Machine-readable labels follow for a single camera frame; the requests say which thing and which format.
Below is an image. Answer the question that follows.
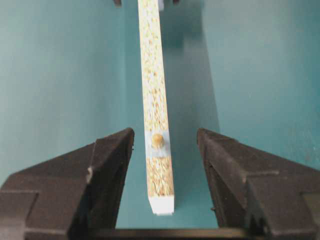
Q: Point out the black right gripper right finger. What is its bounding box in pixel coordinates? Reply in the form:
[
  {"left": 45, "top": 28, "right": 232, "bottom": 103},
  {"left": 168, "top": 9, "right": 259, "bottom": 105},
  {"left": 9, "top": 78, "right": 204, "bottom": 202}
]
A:
[{"left": 196, "top": 128, "right": 320, "bottom": 240}]

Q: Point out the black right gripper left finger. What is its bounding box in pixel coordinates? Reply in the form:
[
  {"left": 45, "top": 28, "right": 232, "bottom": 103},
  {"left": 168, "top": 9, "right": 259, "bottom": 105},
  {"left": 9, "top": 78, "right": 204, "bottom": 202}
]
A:
[{"left": 0, "top": 128, "right": 135, "bottom": 240}]

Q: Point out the white particle board plank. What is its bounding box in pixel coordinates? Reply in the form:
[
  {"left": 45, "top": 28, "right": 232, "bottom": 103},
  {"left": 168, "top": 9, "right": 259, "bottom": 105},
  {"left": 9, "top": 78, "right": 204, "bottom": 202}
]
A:
[{"left": 138, "top": 0, "right": 175, "bottom": 216}]

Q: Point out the small wooden dowel rod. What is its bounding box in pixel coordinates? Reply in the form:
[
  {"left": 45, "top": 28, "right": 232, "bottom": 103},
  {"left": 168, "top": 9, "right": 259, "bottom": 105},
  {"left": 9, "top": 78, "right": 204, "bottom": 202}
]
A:
[{"left": 151, "top": 133, "right": 165, "bottom": 149}]

